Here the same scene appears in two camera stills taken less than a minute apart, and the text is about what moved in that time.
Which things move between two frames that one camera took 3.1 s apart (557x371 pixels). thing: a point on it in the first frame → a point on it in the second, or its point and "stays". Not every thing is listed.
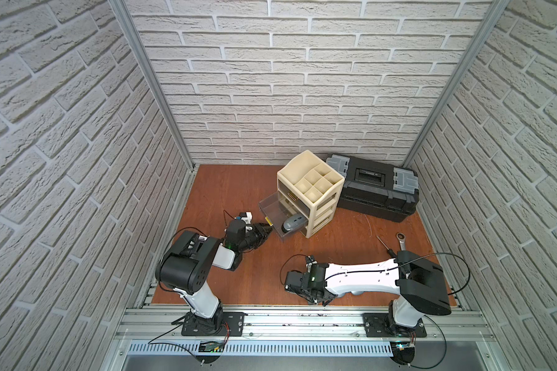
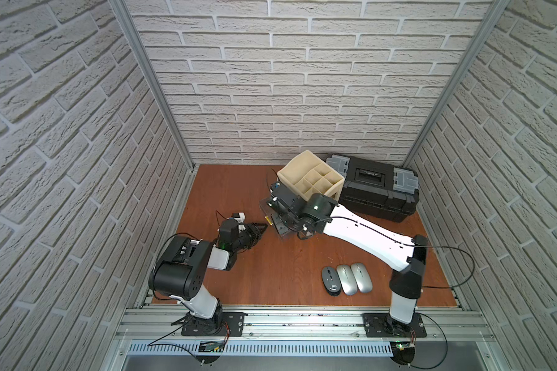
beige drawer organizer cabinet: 311,187 stays
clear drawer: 276,208 stays
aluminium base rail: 302,325 stays
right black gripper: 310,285 → 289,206
